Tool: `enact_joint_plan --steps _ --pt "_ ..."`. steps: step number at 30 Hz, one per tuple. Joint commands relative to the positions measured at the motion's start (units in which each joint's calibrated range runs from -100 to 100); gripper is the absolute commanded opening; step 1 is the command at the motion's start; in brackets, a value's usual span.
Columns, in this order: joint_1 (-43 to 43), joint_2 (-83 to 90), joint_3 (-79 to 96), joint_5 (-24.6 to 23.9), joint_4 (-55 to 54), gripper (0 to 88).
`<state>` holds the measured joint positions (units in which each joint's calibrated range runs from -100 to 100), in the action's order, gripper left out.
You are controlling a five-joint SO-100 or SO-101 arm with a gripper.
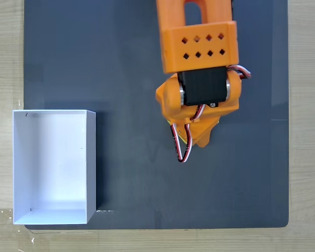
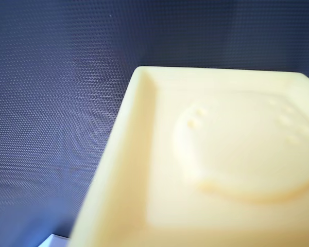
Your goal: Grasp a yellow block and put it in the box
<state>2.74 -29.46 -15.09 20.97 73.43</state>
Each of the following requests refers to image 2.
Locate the yellow block with round stud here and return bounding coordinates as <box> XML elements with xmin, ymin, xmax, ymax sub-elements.
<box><xmin>68</xmin><ymin>66</ymin><xmax>309</xmax><ymax>247</ymax></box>

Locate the dark grey work mat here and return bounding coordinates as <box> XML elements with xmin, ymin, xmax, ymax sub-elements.
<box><xmin>0</xmin><ymin>0</ymin><xmax>309</xmax><ymax>247</ymax></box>

